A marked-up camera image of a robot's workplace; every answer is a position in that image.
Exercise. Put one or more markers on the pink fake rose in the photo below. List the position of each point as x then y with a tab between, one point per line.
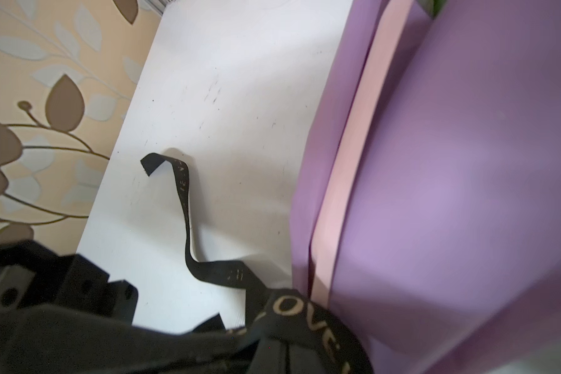
433	7

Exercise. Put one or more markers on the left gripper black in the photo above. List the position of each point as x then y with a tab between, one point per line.
31	274

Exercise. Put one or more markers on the pink purple wrapping paper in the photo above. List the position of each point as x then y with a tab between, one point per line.
427	214

